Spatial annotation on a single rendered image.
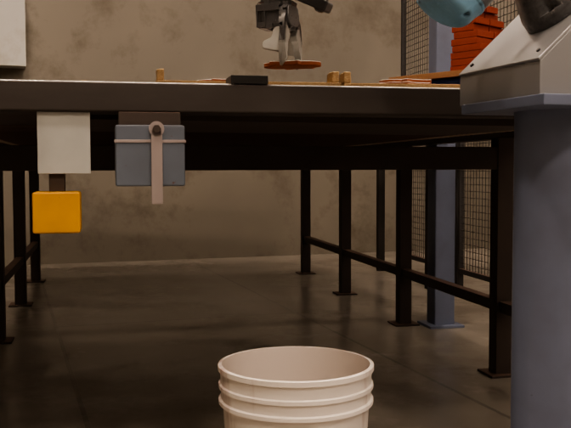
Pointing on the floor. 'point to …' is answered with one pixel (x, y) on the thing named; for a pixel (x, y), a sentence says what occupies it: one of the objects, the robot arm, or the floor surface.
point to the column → (539, 257)
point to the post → (440, 204)
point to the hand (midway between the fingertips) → (292, 64)
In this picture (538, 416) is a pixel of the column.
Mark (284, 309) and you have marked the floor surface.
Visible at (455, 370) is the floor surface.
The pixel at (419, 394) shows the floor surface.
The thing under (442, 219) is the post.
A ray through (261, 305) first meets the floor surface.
